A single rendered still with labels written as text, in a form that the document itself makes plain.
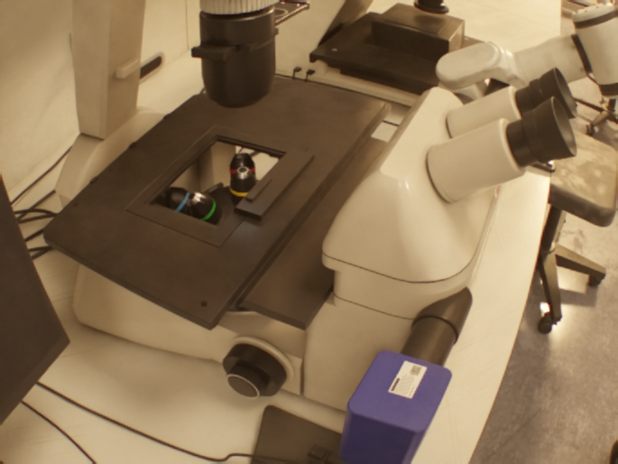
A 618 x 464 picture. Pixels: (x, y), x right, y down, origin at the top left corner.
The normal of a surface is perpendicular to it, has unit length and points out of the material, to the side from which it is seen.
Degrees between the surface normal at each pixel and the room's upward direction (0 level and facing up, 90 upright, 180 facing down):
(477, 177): 92
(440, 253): 60
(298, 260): 0
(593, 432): 0
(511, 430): 0
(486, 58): 36
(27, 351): 86
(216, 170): 90
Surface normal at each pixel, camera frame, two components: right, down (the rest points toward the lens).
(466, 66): -0.58, -0.54
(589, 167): -0.01, -0.76
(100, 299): -0.34, -0.07
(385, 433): -0.46, 0.58
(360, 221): -0.45, 0.40
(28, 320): 0.88, 0.24
